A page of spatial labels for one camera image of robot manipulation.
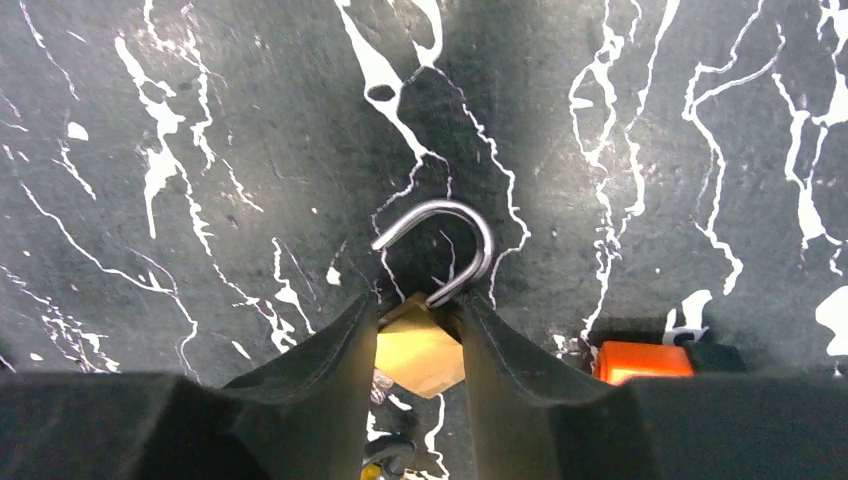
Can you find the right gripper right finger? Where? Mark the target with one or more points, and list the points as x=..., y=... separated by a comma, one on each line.
x=533, y=416

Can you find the small brass padlock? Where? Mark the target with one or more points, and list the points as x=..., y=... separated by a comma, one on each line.
x=417, y=349

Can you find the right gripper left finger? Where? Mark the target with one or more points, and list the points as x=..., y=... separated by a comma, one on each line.
x=300, y=416

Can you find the yellow padlock with keys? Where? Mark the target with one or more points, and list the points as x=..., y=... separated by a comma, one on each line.
x=387, y=458

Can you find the orange padlock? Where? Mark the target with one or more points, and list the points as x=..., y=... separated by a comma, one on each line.
x=627, y=348

